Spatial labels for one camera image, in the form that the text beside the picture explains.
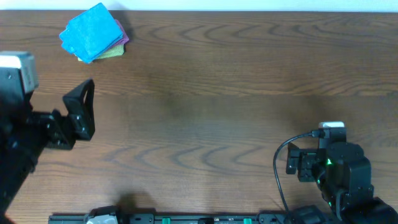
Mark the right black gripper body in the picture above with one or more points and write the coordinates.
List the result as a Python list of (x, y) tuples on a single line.
[(309, 169)]

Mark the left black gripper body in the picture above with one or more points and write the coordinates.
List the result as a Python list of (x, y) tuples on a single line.
[(58, 130)]

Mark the blue microfiber cloth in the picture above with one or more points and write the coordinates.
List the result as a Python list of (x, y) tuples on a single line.
[(91, 33)]

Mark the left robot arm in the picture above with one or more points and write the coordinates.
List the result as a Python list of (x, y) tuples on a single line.
[(25, 133)]

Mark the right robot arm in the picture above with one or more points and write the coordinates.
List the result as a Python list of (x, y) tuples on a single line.
[(343, 174)]

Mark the folded green cloth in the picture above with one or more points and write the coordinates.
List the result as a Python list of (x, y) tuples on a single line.
[(115, 51)]

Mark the folded purple cloth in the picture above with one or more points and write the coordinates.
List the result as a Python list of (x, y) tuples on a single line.
[(124, 38)]

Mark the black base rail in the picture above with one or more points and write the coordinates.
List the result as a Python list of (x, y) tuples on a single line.
[(118, 215)]

